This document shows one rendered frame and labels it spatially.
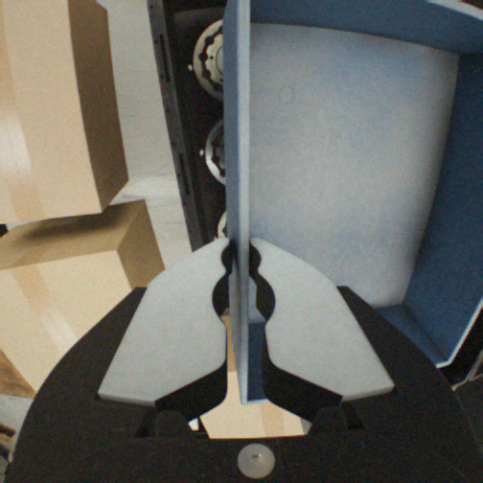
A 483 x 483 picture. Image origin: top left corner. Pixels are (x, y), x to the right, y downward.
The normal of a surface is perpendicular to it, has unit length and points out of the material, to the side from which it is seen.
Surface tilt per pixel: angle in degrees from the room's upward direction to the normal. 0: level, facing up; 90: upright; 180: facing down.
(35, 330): 0
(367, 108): 1
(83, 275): 0
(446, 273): 89
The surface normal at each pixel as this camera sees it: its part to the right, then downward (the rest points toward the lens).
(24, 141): 0.11, 0.46
